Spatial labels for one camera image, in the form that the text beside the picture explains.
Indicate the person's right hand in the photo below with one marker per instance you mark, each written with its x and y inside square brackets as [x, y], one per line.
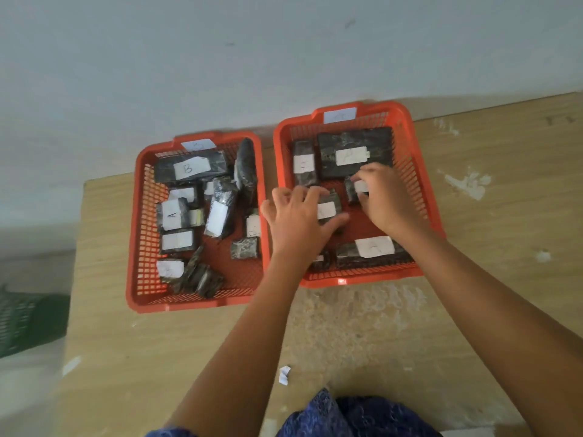
[391, 200]

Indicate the person's left hand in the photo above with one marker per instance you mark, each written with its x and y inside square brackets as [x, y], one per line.
[294, 227]

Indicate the person's left thumb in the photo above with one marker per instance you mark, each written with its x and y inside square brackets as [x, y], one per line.
[336, 221]

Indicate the person's left middle finger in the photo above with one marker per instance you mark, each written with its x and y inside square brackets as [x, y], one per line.
[299, 193]

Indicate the person's right fingers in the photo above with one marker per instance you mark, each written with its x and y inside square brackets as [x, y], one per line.
[370, 172]

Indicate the person's left little finger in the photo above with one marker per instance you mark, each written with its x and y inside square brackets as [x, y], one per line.
[268, 210]

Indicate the medium dark labelled block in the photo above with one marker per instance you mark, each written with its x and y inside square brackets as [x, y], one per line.
[328, 210]

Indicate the small dark labelled block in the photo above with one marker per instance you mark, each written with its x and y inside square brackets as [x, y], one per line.
[350, 191]

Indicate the person's left forearm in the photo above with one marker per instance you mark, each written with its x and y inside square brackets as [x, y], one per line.
[246, 350]

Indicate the person's right forearm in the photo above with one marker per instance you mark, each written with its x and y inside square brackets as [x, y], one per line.
[492, 323]

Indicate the narrow dark labelled block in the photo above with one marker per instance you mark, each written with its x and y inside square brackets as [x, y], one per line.
[304, 164]

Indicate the tiny dark labelled block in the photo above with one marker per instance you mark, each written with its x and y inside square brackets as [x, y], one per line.
[322, 261]

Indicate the large dark labelled block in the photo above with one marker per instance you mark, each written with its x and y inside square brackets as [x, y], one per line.
[329, 152]

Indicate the long dark labelled block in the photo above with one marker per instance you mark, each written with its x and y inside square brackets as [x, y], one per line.
[373, 248]

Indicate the pile of dark wrapped blocks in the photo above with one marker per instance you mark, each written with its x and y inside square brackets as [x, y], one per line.
[218, 209]

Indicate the orange basket with wide label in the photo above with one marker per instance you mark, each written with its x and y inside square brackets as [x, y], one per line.
[421, 195]

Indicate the orange basket with small label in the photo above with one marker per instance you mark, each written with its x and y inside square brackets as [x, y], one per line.
[136, 250]

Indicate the white paper scrap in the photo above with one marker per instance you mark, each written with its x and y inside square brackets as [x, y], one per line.
[284, 375]

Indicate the blue patterned garment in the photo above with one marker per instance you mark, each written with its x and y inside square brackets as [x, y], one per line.
[355, 418]

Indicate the dark green plastic basket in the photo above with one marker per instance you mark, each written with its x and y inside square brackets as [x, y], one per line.
[27, 320]

